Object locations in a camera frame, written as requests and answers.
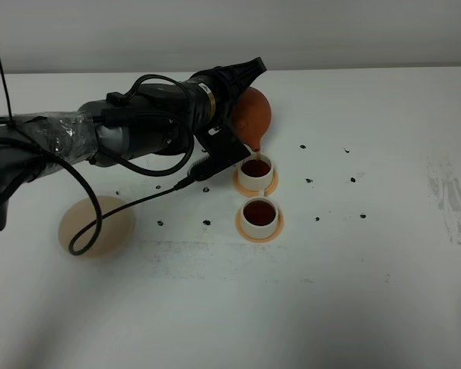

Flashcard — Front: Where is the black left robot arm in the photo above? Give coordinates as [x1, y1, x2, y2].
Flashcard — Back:
[0, 58, 266, 236]

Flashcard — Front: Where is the white teacup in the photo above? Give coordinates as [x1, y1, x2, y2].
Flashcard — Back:
[237, 152, 274, 191]
[239, 196, 279, 239]

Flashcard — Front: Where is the brown clay teapot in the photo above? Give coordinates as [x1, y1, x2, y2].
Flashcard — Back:
[231, 87, 272, 152]

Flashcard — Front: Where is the far orange cup saucer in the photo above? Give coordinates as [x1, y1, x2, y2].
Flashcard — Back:
[233, 168, 279, 198]

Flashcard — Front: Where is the near white teacup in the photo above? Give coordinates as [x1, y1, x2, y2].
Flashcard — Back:
[239, 196, 279, 239]

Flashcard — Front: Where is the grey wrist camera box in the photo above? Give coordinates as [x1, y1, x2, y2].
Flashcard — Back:
[187, 125, 251, 181]

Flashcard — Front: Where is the far white teacup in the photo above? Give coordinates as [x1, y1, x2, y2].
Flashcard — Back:
[237, 152, 274, 191]

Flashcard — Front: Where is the near orange cup saucer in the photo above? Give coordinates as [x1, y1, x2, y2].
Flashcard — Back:
[235, 210, 284, 243]

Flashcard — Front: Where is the beige round teapot saucer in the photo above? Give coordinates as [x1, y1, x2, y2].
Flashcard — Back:
[57, 194, 137, 259]

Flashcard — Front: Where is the orange cup saucer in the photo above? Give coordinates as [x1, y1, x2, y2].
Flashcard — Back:
[235, 210, 284, 243]
[233, 168, 279, 198]

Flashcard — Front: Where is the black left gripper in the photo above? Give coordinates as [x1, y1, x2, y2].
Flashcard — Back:
[130, 57, 267, 154]

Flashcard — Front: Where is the black cable tie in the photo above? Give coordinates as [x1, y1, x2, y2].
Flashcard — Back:
[0, 55, 15, 125]

